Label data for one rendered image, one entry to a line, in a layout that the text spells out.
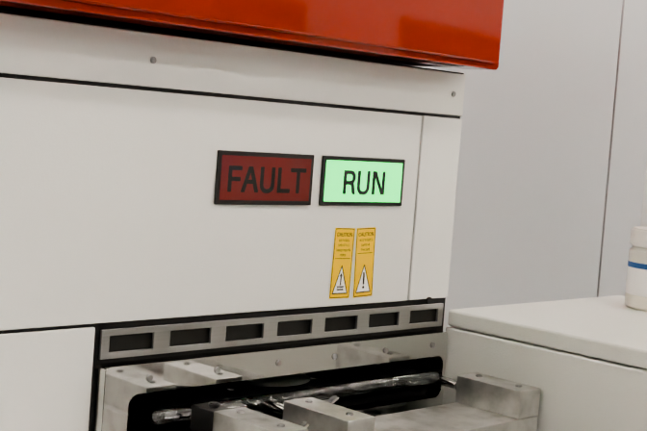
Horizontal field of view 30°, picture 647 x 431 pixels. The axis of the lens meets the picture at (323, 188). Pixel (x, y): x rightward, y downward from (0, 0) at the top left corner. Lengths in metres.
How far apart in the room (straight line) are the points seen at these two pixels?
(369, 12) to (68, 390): 0.43
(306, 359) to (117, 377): 0.22
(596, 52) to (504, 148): 0.59
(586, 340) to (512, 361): 0.09
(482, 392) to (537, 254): 2.83
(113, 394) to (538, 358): 0.45
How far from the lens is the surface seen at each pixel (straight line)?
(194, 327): 1.07
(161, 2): 0.96
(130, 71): 1.01
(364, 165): 1.19
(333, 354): 1.18
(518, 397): 1.21
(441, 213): 1.29
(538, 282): 4.08
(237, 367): 1.10
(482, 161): 3.77
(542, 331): 1.25
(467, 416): 1.21
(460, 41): 1.22
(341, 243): 1.18
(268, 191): 1.11
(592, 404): 1.22
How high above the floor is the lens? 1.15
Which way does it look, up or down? 3 degrees down
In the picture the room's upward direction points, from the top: 4 degrees clockwise
